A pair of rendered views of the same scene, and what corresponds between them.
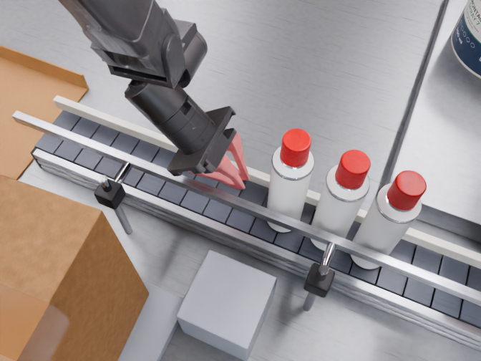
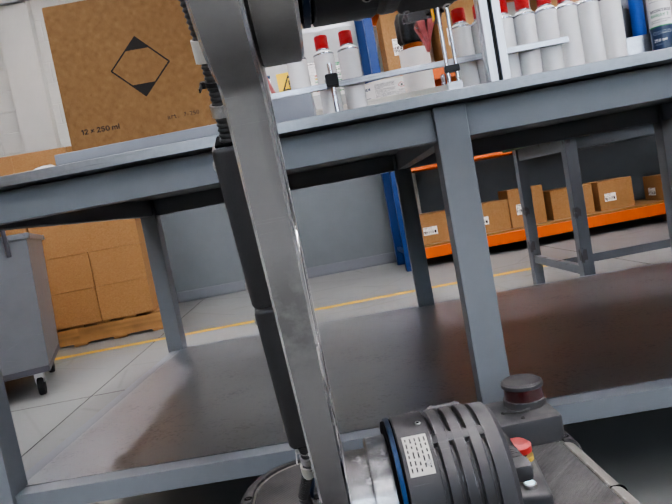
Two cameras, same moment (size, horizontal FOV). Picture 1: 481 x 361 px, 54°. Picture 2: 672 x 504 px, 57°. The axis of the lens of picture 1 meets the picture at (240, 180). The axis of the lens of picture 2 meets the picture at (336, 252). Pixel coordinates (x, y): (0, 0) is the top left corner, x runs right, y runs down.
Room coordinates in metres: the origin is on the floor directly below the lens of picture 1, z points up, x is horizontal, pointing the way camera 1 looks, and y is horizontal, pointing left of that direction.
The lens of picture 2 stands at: (-1.16, 0.49, 0.67)
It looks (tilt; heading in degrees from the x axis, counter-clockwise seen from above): 5 degrees down; 339
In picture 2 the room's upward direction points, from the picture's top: 11 degrees counter-clockwise
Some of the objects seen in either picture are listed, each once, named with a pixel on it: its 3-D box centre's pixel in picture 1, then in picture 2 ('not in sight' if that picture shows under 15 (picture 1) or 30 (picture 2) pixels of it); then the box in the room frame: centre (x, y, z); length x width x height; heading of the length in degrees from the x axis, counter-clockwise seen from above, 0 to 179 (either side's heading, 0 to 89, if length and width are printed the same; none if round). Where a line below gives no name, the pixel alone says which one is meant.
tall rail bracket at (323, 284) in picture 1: (318, 275); (335, 100); (0.21, -0.10, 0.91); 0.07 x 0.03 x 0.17; 156
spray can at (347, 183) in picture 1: (338, 203); (327, 77); (0.28, -0.13, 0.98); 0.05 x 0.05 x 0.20
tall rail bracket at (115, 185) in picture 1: (124, 195); not in sight; (0.33, 0.17, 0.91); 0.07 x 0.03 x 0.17; 156
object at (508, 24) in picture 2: not in sight; (505, 43); (0.10, -0.54, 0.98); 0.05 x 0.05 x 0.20
